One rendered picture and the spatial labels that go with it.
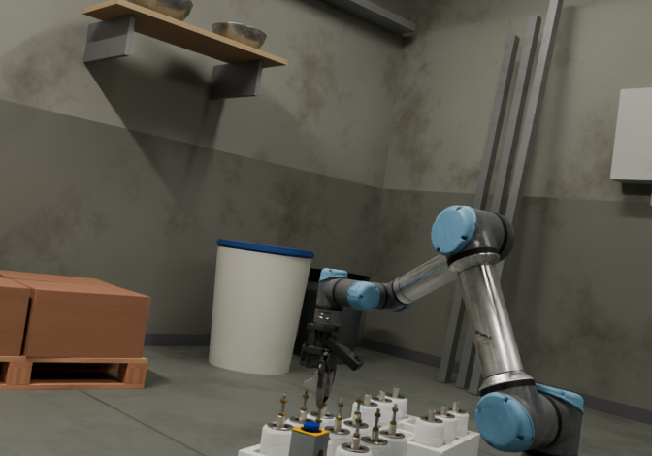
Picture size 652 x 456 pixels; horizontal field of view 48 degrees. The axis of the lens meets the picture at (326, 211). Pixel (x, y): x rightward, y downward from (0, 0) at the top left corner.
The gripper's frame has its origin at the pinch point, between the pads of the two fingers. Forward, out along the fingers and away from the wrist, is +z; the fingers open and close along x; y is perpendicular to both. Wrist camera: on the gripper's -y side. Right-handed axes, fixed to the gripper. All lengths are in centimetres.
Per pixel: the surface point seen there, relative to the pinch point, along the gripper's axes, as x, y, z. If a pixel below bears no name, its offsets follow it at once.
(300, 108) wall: -292, 158, -139
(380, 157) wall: -377, 121, -120
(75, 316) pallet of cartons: -70, 146, 4
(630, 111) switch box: -286, -64, -149
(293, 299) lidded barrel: -202, 103, -9
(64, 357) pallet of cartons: -69, 147, 21
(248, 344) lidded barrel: -186, 119, 19
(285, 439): 1.5, 8.9, 12.5
